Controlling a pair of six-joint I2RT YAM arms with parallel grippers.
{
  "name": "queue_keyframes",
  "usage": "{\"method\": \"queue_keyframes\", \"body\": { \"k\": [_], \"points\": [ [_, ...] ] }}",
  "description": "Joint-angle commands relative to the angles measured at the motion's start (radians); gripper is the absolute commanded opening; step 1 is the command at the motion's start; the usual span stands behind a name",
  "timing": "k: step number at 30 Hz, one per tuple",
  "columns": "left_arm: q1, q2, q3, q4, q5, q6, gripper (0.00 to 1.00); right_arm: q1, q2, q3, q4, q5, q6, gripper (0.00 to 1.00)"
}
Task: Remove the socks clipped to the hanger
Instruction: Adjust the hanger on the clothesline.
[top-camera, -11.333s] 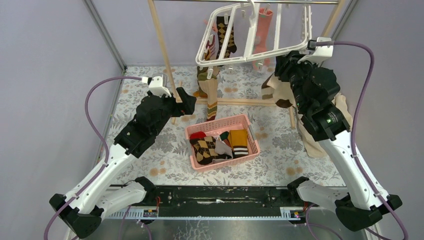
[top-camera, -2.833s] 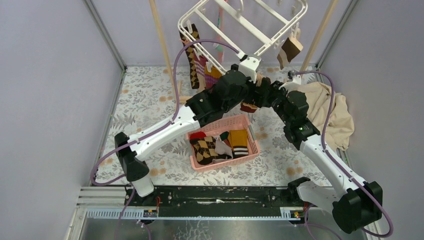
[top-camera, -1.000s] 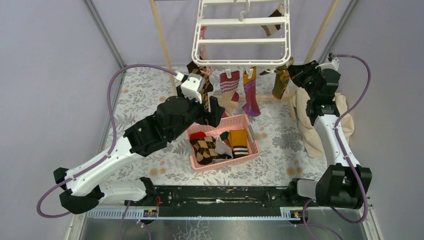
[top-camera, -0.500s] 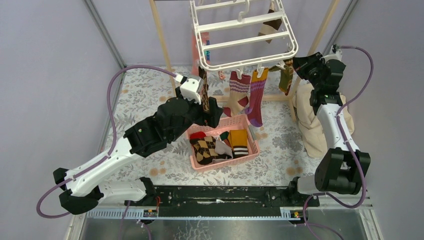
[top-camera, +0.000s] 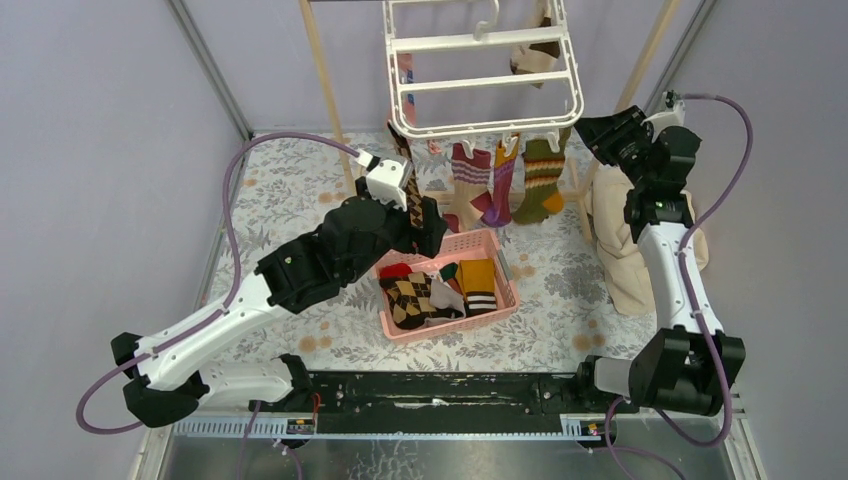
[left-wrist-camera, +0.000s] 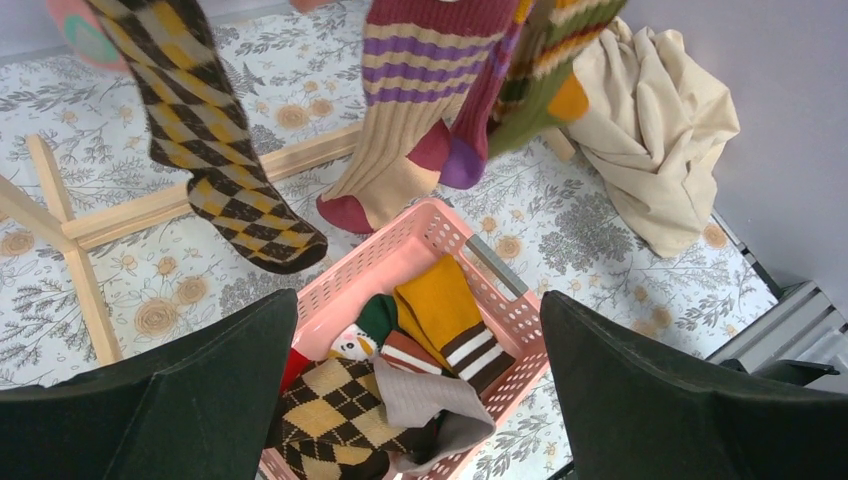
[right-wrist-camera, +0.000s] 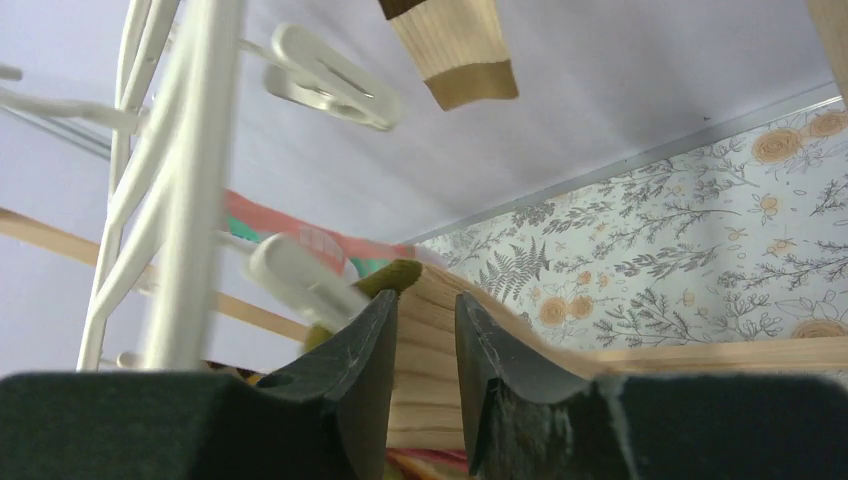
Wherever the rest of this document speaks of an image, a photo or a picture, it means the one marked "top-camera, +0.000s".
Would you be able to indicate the mustard yellow striped sock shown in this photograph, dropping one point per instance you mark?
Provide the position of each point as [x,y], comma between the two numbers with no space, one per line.
[476,278]

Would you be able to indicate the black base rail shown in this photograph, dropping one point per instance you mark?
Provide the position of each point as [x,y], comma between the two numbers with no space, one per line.
[442,403]

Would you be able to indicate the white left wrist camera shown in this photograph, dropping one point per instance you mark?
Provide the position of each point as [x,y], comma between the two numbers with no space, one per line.
[386,178]

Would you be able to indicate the cream maroon striped sock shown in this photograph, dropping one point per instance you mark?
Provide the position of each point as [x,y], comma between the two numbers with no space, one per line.
[471,197]

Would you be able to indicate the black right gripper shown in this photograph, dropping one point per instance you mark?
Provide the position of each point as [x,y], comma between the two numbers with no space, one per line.
[604,133]

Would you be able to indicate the olive green striped sock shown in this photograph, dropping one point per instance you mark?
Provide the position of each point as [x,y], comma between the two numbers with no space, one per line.
[543,168]

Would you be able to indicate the grey sock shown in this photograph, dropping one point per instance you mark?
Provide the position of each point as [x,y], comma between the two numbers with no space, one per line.
[447,304]

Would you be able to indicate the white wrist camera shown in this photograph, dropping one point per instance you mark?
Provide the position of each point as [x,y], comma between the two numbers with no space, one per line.
[673,114]
[386,178]

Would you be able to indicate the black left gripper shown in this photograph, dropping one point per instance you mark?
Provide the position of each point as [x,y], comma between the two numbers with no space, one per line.
[425,240]

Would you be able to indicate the floral patterned mat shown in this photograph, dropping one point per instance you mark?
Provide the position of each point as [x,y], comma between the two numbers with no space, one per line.
[564,314]

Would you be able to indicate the dark green sock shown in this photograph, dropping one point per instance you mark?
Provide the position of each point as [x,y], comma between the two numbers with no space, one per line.
[448,274]

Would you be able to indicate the red patterned sock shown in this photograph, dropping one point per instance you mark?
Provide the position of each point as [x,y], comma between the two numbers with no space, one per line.
[396,270]

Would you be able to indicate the pink plastic basket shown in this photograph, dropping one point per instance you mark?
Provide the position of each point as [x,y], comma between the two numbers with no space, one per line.
[472,245]

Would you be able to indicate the beige crumpled cloth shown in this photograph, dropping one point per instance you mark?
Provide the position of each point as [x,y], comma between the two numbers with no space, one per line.
[625,272]

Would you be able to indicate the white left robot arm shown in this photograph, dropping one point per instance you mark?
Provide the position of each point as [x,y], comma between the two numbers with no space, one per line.
[173,373]

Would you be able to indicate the white plastic clip hanger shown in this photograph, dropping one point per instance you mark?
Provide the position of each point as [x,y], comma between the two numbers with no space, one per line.
[470,105]

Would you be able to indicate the purple maroon striped sock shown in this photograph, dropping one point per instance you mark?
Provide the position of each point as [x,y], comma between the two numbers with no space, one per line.
[498,214]

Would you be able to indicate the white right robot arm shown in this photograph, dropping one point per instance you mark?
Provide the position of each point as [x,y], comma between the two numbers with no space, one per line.
[690,363]

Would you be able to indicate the wooden drying rack frame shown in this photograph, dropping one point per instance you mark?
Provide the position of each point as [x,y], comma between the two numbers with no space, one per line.
[482,37]

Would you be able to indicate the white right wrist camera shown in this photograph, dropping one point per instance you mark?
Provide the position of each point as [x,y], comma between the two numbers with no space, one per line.
[673,114]

